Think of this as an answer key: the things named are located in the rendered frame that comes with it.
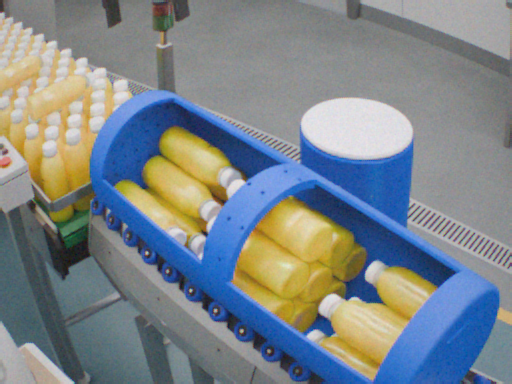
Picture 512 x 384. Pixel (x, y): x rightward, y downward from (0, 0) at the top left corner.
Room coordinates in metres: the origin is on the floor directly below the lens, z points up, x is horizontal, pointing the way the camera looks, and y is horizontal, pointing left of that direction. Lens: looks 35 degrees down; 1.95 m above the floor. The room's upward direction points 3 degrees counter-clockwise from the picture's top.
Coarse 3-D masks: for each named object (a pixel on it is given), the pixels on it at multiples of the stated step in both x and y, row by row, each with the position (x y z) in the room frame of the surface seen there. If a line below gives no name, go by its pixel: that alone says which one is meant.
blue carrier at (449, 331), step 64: (128, 128) 1.35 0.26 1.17; (192, 128) 1.45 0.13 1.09; (256, 192) 1.01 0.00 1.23; (320, 192) 1.14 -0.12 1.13; (192, 256) 1.00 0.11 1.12; (384, 256) 1.02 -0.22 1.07; (448, 256) 0.84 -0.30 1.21; (256, 320) 0.87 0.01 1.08; (320, 320) 0.98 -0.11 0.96; (448, 320) 0.68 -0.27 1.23
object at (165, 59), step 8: (160, 48) 1.93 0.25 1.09; (168, 48) 1.94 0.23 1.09; (160, 56) 1.93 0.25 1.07; (168, 56) 1.94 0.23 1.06; (160, 64) 1.94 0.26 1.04; (168, 64) 1.94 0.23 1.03; (160, 72) 1.94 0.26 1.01; (168, 72) 1.94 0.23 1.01; (160, 80) 1.94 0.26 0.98; (168, 80) 1.93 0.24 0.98; (160, 88) 1.94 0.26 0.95; (168, 88) 1.93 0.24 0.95
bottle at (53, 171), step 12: (48, 156) 1.40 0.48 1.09; (60, 156) 1.42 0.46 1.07; (48, 168) 1.39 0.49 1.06; (60, 168) 1.40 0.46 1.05; (48, 180) 1.38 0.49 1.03; (60, 180) 1.39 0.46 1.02; (48, 192) 1.39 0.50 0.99; (60, 192) 1.39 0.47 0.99; (72, 204) 1.42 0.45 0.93; (60, 216) 1.38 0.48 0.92
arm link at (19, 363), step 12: (0, 324) 0.68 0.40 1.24; (0, 336) 0.65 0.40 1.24; (0, 348) 0.63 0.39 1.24; (12, 348) 0.66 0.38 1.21; (0, 360) 0.61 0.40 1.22; (12, 360) 0.63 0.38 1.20; (24, 360) 0.68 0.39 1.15; (0, 372) 0.60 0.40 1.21; (12, 372) 0.62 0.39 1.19; (24, 372) 0.65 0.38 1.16
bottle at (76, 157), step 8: (72, 144) 1.44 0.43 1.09; (80, 144) 1.46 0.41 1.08; (64, 152) 1.45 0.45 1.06; (72, 152) 1.44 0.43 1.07; (80, 152) 1.44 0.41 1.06; (64, 160) 1.44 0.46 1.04; (72, 160) 1.43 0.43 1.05; (80, 160) 1.44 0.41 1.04; (88, 160) 1.46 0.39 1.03; (72, 168) 1.43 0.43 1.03; (80, 168) 1.43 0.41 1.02; (88, 168) 1.45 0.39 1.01; (72, 176) 1.43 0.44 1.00; (80, 176) 1.43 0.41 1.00; (88, 176) 1.45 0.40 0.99; (72, 184) 1.43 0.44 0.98; (80, 184) 1.43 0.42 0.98; (80, 200) 1.43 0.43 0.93; (88, 200) 1.44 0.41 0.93; (80, 208) 1.43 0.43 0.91; (88, 208) 1.43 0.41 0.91
